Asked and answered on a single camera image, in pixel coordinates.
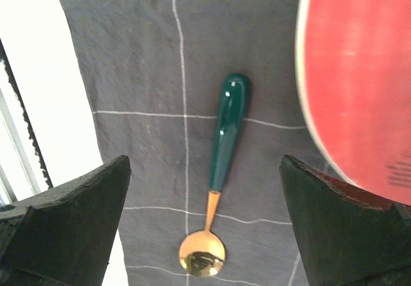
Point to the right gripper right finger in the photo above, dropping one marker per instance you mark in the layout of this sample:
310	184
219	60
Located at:
345	235

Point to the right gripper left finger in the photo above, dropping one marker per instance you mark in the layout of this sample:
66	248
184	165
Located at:
64	236

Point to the gold spoon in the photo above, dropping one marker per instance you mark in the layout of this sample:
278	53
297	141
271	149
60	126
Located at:
202	253

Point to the red and teal plate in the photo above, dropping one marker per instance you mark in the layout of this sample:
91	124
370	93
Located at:
352	64

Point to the dark grey checked cloth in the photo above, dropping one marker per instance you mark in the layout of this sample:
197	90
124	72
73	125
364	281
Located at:
153	72

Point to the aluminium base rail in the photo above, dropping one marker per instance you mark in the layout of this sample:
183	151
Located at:
23	170

